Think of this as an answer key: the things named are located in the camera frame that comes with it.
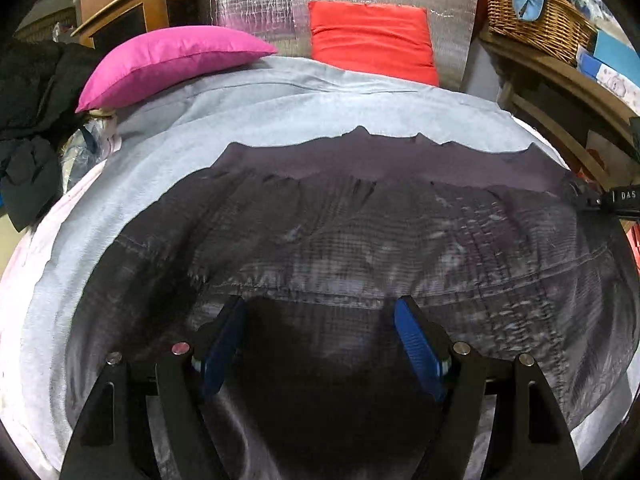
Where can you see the pink pillow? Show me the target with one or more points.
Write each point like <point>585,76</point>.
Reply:
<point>170,60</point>

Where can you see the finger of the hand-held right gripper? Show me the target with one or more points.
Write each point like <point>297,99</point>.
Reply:
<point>585,199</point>

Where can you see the wicker basket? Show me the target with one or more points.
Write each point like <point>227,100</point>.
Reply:
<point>540,20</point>

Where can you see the white box with cartoon print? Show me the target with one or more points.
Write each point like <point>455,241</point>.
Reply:
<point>612,82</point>

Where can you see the red-orange pillow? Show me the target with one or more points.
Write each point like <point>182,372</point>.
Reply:
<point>372,40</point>

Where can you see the printed cardboard box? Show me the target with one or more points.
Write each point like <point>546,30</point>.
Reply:
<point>605,152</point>

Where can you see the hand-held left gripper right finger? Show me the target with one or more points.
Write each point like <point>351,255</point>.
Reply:
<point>417,345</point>

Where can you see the clear plastic bag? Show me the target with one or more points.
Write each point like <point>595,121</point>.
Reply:
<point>87,150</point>

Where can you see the black padded coat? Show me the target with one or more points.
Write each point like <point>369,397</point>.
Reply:
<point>35,105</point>

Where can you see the dark quilted zip jacket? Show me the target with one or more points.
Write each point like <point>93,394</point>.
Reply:
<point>350,240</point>

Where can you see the white bed sheet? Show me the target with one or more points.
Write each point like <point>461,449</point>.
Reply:
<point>25,310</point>

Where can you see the light blue cardboard box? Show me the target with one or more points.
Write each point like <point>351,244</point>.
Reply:
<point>617,50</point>

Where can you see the wooden shelf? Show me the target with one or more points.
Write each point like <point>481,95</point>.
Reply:
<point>545,80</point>

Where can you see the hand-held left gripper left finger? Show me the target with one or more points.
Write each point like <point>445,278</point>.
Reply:
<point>222,345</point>

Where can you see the grey blanket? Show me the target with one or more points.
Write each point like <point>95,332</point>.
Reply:
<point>200,125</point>

